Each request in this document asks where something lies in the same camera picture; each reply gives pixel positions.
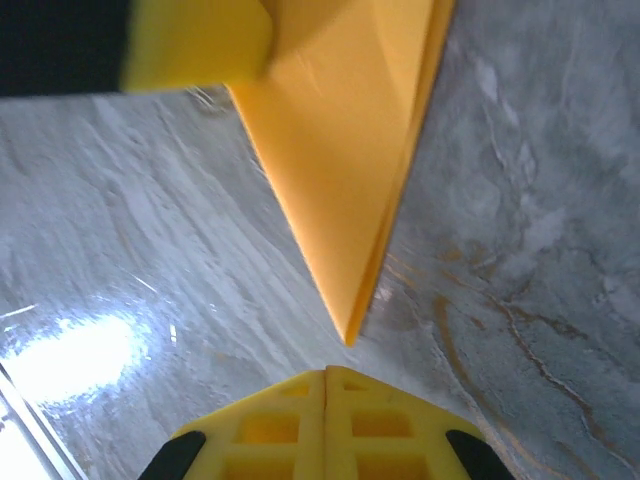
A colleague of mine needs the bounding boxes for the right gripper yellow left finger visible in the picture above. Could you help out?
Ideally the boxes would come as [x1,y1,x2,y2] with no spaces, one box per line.
[137,369,327,480]

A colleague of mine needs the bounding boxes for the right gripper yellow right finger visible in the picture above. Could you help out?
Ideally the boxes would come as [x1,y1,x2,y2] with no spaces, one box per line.
[325,364,517,480]

